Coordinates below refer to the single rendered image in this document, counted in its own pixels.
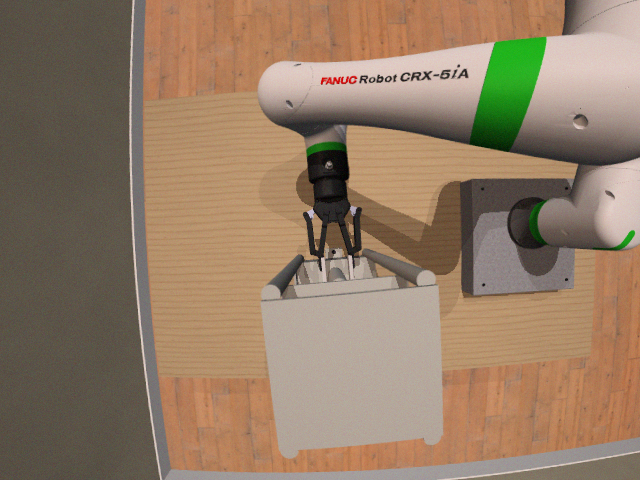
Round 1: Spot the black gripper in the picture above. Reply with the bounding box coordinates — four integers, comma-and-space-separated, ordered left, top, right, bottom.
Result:
303, 180, 362, 282

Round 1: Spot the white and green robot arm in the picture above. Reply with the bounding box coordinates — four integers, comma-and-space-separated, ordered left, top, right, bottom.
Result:
257, 0, 640, 251

